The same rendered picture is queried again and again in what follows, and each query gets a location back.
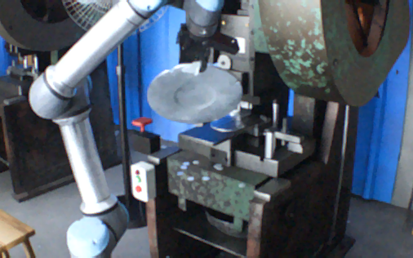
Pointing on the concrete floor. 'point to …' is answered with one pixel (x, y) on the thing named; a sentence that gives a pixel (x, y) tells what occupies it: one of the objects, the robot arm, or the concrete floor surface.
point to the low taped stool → (2, 233)
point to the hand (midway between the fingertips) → (198, 69)
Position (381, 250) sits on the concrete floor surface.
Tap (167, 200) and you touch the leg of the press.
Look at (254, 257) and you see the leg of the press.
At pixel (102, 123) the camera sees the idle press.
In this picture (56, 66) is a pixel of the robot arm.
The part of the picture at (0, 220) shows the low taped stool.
